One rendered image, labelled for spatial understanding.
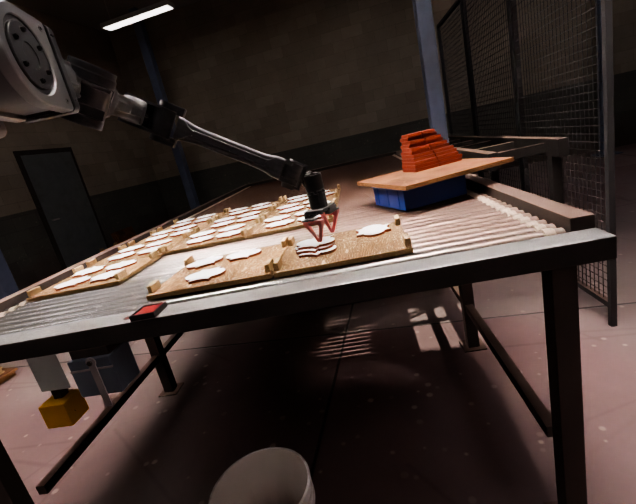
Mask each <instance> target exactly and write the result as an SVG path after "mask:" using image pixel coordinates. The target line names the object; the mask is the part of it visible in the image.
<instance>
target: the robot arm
mask: <svg viewBox="0 0 636 504"><path fill-rule="evenodd" d="M42 25H43V27H44V29H45V32H46V35H47V37H48V40H49V43H50V45H51V48H52V51H53V54H54V56H55V59H56V62H57V64H58V67H59V70H60V72H61V75H62V78H63V81H64V83H65V86H66V89H67V91H68V94H69V97H70V99H71V102H72V105H73V111H71V112H66V113H60V112H58V113H53V114H49V115H44V116H39V117H35V118H30V119H26V121H24V122H21V123H28V124H29V123H34V122H39V121H44V120H48V119H53V118H58V117H61V118H63V119H66V120H68V121H71V122H74V123H77V124H80V125H83V126H86V127H89V128H92V129H95V130H99V131H102V129H103V126H104V122H105V119H106V118H108V117H110V116H111V115H114V116H118V119H117V120H118V121H121V122H124V123H126V124H129V125H131V126H134V127H137V128H139V129H142V130H144V131H147V132H150V136H149V139H150V140H154V141H156V142H159V143H162V144H164V145H167V146H170V147H172V148H175V147H176V143H177V141H185V142H189V143H193V144H196V145H198V146H201V147H203V148H206V149H209V150H211V151H214V152H216V153H219V154H222V155H224V156H227V157H229V158H232V159H234V160H237V161H240V162H242V163H245V164H247V165H250V166H253V167H255V168H257V169H259V170H261V171H263V172H265V173H266V174H268V175H269V176H271V177H273V178H275V179H277V180H278V181H281V182H282V183H281V186H282V187H285V188H287V189H290V190H292V191H293V189H296V190H298V191H299V189H300V186H301V184H302V185H303V186H304V187H305V188H306V192H307V196H308V200H309V204H310V209H309V210H307V211H305V212H304V218H305V219H304V220H302V223H303V225H304V226H305V227H306V229H307V230H308V231H309V232H310V233H311V234H312V235H313V236H314V238H315V239H316V240H317V242H322V239H323V228H324V222H325V224H326V226H327V228H328V229H329V231H330V232H331V233H333V232H335V228H336V223H337V219H338V215H339V211H340V210H339V207H336V204H335V202H331V203H328V202H327V197H326V193H325V189H324V184H323V180H322V176H321V172H319V173H318V172H312V171H308V172H306V170H307V167H308V166H307V165H305V164H302V163H300V162H298V161H295V160H293V159H290V161H289V160H287V159H284V158H282V157H280V156H277V155H270V154H266V153H262V152H260V151H257V150H255V149H252V148H250V147H247V146H245V145H242V144H240V143H237V142H235V141H232V140H230V139H227V138H225V137H222V136H220V135H217V134H215V133H212V132H210V131H207V130H205V129H203V128H200V127H198V126H196V125H194V124H192V123H191V122H189V121H188V120H186V119H185V115H186V112H187V110H186V109H184V108H181V107H179V106H176V105H174V104H171V103H169V102H167V101H164V100H160V103H159V105H157V104H155V103H152V102H150V101H147V100H145V99H142V98H140V97H137V96H135V95H132V94H130V93H127V92H125V95H122V94H120V93H118V91H117V89H116V79H117V75H115V74H113V73H111V72H109V71H107V70H105V69H102V68H100V67H98V66H96V65H93V64H91V63H89V62H86V61H84V60H81V59H79V58H76V57H74V56H71V55H68V56H67V60H65V59H63V58H62V56H61V53H60V51H59V48H58V45H57V42H56V40H55V37H54V34H53V32H52V30H51V29H50V28H49V27H47V26H45V25H44V24H42ZM146 114H148V115H146ZM176 115H177V116H179V118H178V122H177V125H176V128H175V131H174V135H173V138H171V137H170V134H171V131H172V128H173V125H174V121H175V118H176ZM146 117H147V118H146ZM284 163H285V164H284ZM283 166H284V167H283ZM280 174H281V175H280ZM317 215H320V216H321V217H322V219H317V218H314V217H316V216H317ZM327 215H334V219H333V226H332V228H331V226H330V224H329V221H328V219H327ZM311 225H318V226H319V237H318V236H317V234H316V233H315V231H314V230H313V228H312V227H311Z"/></svg>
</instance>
